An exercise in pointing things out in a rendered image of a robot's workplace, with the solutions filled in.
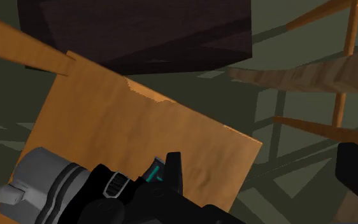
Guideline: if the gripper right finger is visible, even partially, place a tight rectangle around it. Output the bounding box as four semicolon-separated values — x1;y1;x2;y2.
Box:
335;142;358;213

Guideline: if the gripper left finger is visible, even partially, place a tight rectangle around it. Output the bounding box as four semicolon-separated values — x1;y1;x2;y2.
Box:
129;151;246;224

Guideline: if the orange wooden table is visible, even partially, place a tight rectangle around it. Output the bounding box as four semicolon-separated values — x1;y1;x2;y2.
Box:
0;12;264;224

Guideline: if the brown wooden chair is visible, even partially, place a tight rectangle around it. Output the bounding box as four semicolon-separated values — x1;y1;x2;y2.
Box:
227;0;358;224

